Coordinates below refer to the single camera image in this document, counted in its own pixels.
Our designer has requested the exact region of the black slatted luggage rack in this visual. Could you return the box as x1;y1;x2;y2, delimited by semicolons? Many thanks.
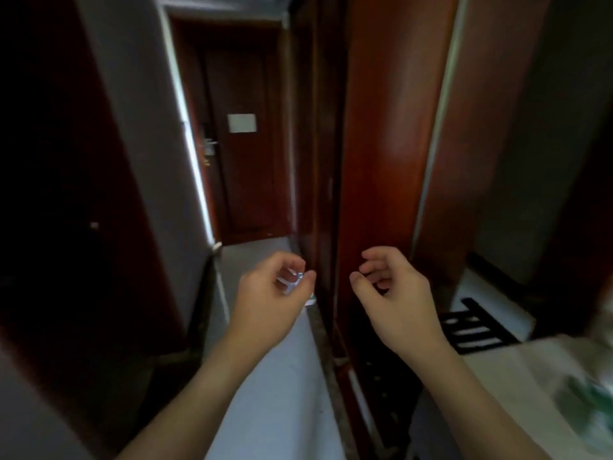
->
438;297;521;356

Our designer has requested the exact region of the dark brown wooden room door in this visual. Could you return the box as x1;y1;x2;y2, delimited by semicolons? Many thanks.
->
171;18;294;246

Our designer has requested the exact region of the silver door lock handle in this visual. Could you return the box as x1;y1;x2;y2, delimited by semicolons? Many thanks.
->
198;137;219;167

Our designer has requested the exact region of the white door sign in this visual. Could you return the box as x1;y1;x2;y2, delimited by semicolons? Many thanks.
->
227;113;258;134

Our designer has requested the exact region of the person's right forearm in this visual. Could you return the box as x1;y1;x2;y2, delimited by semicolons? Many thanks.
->
397;337;552;460

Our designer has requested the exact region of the person's right hand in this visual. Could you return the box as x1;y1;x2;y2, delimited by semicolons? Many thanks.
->
349;246;451;358

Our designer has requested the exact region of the dark wooden side door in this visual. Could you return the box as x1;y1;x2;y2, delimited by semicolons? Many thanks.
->
0;0;187;441

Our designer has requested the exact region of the person's left hand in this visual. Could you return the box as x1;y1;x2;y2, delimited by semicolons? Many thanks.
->
228;251;317;353

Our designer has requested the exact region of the reddish brown wooden wardrobe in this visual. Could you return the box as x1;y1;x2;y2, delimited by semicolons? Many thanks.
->
290;0;554;460

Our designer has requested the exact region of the white bedding with green print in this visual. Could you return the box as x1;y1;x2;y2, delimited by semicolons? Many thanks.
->
411;302;613;460

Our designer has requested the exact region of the small clear plastic wrapper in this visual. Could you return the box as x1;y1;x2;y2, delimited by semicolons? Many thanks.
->
276;268;315;307

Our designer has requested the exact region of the person's left forearm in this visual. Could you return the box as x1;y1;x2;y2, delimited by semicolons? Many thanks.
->
115;330;288;460

